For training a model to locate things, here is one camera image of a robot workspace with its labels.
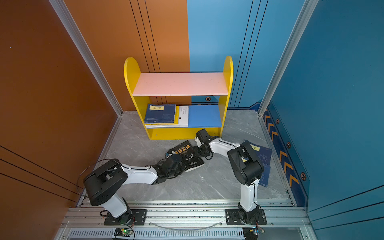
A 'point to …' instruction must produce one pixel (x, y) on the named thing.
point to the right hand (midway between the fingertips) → (194, 155)
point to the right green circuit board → (252, 233)
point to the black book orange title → (186, 149)
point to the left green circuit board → (123, 232)
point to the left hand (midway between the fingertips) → (191, 162)
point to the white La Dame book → (183, 121)
